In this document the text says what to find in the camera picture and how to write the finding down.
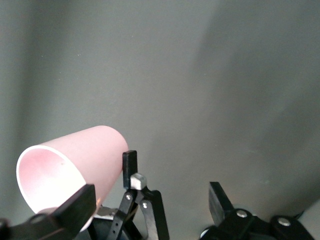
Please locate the pink plastic cup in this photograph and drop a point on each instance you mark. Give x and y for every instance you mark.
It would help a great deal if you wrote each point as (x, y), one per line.
(75, 150)

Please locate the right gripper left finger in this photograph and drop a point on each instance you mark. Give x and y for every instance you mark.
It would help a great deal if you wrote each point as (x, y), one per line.
(75, 215)

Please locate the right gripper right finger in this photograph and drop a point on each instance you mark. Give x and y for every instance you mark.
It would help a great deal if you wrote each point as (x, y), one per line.
(220, 207)

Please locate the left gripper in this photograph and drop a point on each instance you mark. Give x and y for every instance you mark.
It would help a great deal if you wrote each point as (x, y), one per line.
(100, 228)

